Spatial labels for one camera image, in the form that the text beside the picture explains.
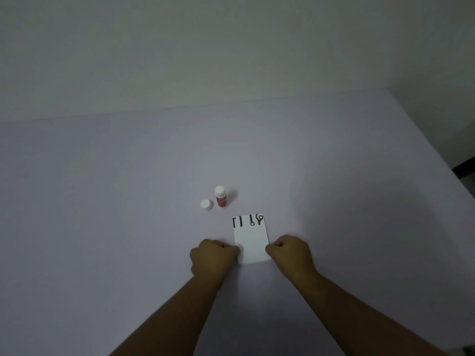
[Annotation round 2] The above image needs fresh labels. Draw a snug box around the person's left forearm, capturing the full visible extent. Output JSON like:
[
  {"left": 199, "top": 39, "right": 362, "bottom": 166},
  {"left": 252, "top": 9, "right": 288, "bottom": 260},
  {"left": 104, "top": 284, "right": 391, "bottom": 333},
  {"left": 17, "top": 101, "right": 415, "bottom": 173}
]
[{"left": 109, "top": 273, "right": 228, "bottom": 356}]

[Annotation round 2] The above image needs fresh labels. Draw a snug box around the person's left hand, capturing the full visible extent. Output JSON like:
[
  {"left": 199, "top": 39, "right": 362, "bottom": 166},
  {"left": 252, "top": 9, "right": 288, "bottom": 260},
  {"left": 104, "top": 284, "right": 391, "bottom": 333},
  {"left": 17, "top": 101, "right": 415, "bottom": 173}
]
[{"left": 190, "top": 239, "right": 241, "bottom": 283}]

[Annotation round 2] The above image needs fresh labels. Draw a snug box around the black bar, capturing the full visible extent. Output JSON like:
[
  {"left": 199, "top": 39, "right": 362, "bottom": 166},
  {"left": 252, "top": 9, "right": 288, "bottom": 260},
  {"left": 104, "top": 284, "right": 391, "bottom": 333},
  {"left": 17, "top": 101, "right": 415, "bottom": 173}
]
[{"left": 451, "top": 158, "right": 475, "bottom": 179}]

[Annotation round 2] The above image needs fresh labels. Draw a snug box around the person's right forearm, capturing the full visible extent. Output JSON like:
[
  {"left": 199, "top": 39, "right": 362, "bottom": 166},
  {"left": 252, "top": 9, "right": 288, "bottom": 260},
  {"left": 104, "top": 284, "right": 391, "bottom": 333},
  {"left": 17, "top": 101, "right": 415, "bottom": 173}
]
[{"left": 296, "top": 270, "right": 450, "bottom": 356}]

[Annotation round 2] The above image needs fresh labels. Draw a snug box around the white paper card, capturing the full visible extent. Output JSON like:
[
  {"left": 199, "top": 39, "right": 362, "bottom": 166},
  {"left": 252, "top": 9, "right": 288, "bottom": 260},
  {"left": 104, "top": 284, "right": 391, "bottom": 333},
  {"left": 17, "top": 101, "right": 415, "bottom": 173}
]
[{"left": 233, "top": 214, "right": 272, "bottom": 265}]

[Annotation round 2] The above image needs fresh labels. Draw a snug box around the person's right hand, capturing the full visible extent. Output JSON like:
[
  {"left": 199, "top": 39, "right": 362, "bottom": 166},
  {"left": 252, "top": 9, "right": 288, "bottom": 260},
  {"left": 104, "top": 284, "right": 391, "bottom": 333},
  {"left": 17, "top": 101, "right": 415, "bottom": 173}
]
[{"left": 265, "top": 235, "right": 318, "bottom": 288}]

